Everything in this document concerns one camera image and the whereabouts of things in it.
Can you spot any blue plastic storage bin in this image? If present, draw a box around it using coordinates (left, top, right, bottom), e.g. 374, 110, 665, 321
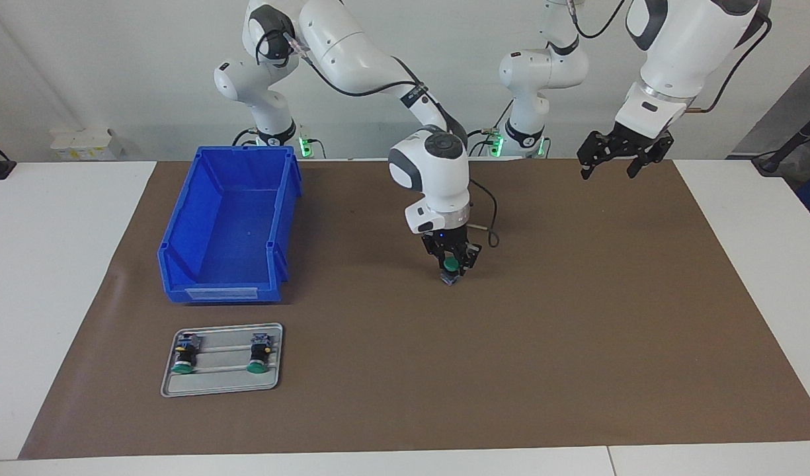
157, 145, 304, 305

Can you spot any black tripod leg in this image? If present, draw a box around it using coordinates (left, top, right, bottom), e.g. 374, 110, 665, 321
752, 106, 810, 174

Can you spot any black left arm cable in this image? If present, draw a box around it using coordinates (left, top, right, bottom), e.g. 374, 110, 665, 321
567, 0, 772, 114

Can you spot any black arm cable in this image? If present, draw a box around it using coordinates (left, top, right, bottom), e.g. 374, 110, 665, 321
256, 30, 501, 250
567, 0, 772, 114

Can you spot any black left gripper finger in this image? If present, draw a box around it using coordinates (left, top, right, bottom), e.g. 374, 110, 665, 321
577, 131, 633, 180
628, 132, 674, 179

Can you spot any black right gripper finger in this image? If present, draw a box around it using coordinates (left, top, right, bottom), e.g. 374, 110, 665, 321
422, 235, 449, 272
456, 241, 483, 273

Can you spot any brown table mat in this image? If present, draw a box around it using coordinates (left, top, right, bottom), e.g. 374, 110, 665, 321
18, 157, 810, 460

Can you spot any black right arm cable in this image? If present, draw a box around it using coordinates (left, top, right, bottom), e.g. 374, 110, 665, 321
256, 30, 501, 250

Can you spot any black left base cable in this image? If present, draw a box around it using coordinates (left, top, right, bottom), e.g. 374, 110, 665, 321
466, 99, 514, 157

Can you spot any grey metal tray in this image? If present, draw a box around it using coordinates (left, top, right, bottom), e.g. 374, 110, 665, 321
161, 323, 284, 398

